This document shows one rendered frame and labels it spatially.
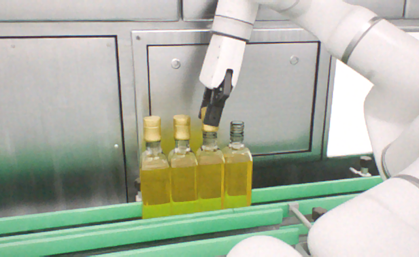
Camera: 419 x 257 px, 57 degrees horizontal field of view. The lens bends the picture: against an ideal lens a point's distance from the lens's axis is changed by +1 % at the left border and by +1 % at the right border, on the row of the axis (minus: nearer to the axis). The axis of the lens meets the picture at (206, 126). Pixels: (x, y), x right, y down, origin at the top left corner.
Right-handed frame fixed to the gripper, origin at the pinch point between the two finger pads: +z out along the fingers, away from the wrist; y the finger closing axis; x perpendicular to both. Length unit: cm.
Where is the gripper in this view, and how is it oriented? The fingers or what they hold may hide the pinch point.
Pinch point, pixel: (210, 113)
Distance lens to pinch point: 75.5
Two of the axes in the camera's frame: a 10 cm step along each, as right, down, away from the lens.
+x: 9.4, 1.7, 3.0
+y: 2.4, 2.9, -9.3
